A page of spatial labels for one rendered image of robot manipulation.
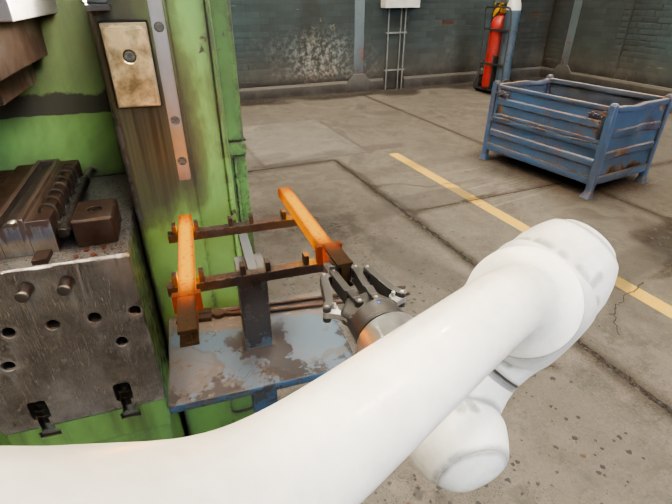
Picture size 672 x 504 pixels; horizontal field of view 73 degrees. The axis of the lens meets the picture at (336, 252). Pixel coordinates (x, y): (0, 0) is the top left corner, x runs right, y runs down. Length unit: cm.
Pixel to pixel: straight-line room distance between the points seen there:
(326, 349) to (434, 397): 81
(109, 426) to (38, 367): 26
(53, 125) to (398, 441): 145
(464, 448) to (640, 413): 177
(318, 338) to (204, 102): 62
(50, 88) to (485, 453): 141
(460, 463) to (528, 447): 144
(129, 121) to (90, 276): 36
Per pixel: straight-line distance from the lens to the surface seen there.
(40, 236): 117
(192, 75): 118
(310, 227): 88
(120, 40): 115
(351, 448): 22
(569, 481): 186
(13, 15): 106
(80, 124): 156
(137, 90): 116
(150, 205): 126
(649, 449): 209
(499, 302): 32
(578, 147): 412
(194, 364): 107
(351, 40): 773
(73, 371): 129
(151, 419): 141
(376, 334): 56
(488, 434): 47
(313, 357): 104
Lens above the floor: 141
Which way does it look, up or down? 30 degrees down
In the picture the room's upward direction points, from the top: straight up
